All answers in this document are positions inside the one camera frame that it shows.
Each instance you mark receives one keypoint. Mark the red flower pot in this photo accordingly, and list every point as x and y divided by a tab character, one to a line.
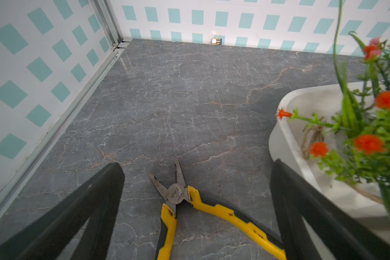
351	150

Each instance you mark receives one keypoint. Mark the small brass fitting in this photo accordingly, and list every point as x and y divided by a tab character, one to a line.
216	41

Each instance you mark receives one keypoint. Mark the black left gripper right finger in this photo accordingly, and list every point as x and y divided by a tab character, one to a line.
313	228

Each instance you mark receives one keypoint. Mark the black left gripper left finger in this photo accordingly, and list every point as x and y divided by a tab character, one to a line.
94	204

